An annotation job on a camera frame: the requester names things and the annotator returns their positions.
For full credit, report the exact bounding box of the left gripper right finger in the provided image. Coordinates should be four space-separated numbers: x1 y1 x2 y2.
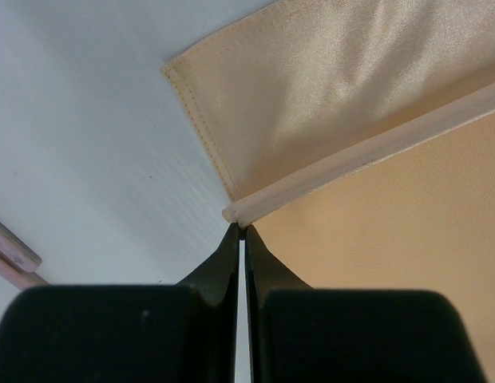
244 226 485 382

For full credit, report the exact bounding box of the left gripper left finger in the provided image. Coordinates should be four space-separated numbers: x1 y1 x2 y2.
0 224 240 382

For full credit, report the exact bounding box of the peach satin cloth napkin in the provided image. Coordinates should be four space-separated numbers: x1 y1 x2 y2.
162 1 495 381

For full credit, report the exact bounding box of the pink handled table knife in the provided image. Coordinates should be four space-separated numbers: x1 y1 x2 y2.
0 222 42 273

